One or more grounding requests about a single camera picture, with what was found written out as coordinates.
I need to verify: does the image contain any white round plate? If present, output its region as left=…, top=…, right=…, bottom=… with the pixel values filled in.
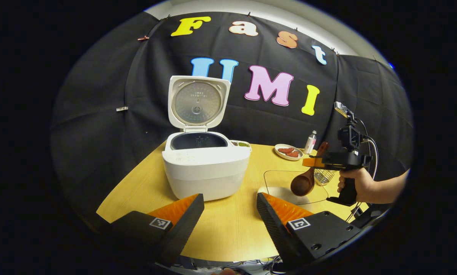
left=274, top=144, right=304, bottom=161

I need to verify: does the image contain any brown wooden spoon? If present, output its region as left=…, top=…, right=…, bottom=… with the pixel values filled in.
left=290, top=141, right=330, bottom=197

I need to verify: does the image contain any black backdrop cloth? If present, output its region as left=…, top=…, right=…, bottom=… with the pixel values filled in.
left=51, top=11, right=415, bottom=226

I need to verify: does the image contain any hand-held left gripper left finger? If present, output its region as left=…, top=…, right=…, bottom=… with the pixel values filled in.
left=99, top=193, right=205, bottom=268

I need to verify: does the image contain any wire chopstick holder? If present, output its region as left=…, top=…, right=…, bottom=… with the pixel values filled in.
left=313, top=168, right=336, bottom=186

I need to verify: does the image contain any white rice cooker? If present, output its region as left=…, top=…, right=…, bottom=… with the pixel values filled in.
left=162, top=75, right=252, bottom=202

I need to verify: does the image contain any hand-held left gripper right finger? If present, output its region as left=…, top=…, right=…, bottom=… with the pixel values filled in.
left=257, top=192, right=366, bottom=268

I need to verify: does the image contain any small pink label bottle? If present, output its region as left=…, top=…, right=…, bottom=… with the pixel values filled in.
left=304, top=130, right=317, bottom=155

